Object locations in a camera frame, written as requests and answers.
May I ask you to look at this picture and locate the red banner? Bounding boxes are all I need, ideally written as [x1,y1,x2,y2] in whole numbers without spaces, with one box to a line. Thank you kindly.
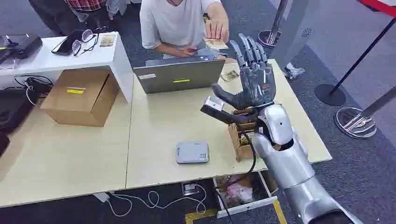
[357,0,396,18]

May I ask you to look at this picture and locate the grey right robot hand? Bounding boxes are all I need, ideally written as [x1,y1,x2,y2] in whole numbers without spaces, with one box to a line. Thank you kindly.
[212,33,276,109]

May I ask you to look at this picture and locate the white power cable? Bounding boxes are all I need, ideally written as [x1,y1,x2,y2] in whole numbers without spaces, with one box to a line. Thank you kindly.
[106,184,207,217]

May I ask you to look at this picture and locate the pink plastic bag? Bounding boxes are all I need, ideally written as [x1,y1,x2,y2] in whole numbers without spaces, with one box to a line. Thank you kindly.
[226,182,254,205]

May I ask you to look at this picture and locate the crumpled white plastic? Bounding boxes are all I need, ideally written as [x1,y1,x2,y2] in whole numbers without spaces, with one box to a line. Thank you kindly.
[282,63,306,79]

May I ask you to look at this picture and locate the black electronic device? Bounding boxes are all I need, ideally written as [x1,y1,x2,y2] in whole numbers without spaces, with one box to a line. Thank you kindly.
[0,33,43,60]

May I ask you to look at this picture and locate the black eyeglasses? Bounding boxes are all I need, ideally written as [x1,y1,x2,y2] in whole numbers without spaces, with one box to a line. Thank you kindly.
[71,29,99,57]

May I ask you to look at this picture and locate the standing person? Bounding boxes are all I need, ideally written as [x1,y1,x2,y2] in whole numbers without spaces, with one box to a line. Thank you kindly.
[63,0,120,33]
[28,0,78,36]

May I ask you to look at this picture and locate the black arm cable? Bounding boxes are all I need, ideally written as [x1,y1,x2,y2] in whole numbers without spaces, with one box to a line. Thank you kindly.
[213,126,257,224]

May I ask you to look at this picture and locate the black cable bundle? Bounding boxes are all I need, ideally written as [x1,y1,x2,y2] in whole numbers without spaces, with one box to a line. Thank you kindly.
[12,75,54,97]

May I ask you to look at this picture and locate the chrome stanchion post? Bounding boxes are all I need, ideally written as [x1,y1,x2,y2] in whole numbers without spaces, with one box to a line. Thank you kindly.
[257,0,288,49]
[334,86,396,139]

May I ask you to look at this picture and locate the person's right hand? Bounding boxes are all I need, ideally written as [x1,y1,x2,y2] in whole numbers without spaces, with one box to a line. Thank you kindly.
[175,46,198,58]

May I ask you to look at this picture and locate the seated person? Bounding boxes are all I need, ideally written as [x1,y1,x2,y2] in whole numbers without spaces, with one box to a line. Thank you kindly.
[139,0,231,61]

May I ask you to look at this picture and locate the white desk riser shelf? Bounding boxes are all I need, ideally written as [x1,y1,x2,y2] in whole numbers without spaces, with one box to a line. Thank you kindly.
[0,31,134,104]

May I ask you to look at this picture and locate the white power adapter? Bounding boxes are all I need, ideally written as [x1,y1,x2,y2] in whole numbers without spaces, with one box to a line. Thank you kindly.
[93,192,110,203]

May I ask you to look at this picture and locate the floor power socket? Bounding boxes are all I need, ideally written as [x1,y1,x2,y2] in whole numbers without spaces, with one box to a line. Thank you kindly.
[181,182,199,196]

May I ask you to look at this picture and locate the grey column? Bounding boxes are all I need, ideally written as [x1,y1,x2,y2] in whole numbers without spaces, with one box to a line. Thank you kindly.
[269,0,325,70]

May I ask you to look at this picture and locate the black smartphone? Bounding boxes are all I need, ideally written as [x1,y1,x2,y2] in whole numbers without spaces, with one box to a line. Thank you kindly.
[51,29,84,56]

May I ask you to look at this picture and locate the wooden card box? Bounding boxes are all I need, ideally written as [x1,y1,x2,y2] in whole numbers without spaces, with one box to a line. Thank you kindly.
[228,108,257,163]

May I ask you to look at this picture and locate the white open floor drawer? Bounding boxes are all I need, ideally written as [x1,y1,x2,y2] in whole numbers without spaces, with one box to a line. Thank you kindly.
[212,171,278,219]

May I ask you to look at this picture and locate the small grey device box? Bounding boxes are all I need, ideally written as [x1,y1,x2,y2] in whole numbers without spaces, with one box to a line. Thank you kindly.
[175,141,210,164]

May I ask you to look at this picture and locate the person's left hand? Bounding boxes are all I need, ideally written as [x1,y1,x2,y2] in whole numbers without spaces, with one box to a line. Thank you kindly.
[205,18,230,44]

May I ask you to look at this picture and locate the brown cardboard box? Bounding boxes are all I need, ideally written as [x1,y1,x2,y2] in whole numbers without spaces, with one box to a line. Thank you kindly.
[40,68,120,128]

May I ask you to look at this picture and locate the black bag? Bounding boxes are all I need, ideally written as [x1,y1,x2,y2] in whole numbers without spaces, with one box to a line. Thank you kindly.
[0,89,39,133]

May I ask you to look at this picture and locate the black stanchion post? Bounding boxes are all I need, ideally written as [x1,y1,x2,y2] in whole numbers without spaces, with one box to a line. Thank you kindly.
[314,18,396,107]

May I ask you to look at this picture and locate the grey laptop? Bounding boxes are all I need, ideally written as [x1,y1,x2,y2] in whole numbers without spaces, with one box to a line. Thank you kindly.
[133,56,226,94]

